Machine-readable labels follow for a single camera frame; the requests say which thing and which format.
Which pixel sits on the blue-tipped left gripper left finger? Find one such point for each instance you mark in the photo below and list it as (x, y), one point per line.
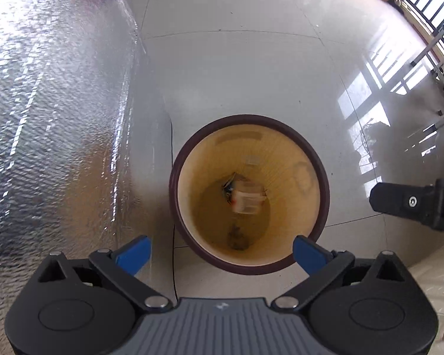
(120, 267)

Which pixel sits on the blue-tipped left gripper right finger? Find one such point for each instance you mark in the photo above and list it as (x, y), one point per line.
(325, 269)

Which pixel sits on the red brown snack wrapper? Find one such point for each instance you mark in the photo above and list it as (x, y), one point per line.
(245, 196)

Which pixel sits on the yellow wastebasket dark rim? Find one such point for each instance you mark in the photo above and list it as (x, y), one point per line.
(263, 150)

